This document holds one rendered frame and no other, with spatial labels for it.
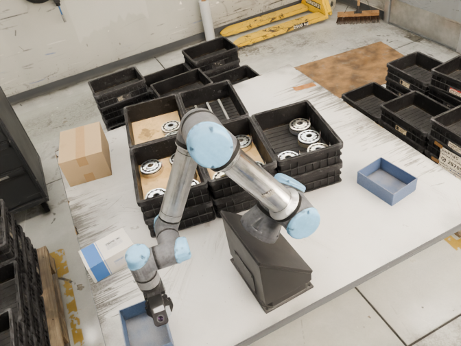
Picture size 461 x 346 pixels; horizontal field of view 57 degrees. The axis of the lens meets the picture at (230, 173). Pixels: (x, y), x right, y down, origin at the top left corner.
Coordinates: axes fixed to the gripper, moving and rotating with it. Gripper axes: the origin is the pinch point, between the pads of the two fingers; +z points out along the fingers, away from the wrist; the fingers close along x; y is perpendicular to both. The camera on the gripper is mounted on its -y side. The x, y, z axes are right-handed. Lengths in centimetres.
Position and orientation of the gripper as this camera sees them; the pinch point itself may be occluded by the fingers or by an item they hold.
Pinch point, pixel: (165, 319)
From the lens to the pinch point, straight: 160.0
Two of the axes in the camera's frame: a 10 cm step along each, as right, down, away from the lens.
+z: 1.4, 7.5, 6.5
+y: -3.4, -5.7, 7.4
